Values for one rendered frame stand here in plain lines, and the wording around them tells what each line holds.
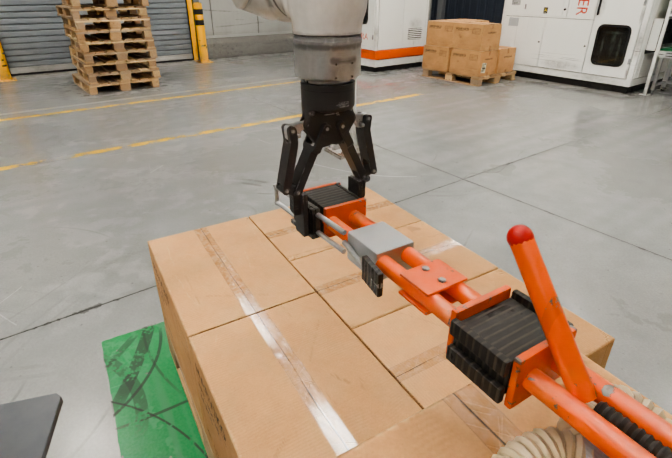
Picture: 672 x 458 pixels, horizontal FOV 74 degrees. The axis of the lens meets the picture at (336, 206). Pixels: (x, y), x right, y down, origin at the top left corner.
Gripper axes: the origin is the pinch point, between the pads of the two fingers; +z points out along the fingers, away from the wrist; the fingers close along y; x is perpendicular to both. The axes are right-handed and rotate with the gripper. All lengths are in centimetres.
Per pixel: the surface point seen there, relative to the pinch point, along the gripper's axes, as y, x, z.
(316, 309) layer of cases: 18, 39, 54
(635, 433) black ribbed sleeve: 0.7, -46.2, -0.4
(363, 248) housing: -2.3, -12.9, -0.7
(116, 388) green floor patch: -40, 97, 108
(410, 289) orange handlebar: -2.1, -22.4, -0.1
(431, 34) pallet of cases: 520, 552, 40
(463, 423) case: -0.8, -31.7, 13.3
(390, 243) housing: 0.8, -14.6, -1.4
